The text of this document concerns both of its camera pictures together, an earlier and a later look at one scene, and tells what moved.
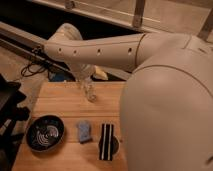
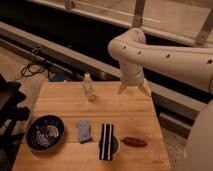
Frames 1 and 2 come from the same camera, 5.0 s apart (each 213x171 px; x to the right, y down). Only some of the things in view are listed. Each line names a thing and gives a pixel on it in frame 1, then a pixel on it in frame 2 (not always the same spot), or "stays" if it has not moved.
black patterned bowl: (44, 132) stays
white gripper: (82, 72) → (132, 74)
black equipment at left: (12, 113) stays
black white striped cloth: (106, 142) stays
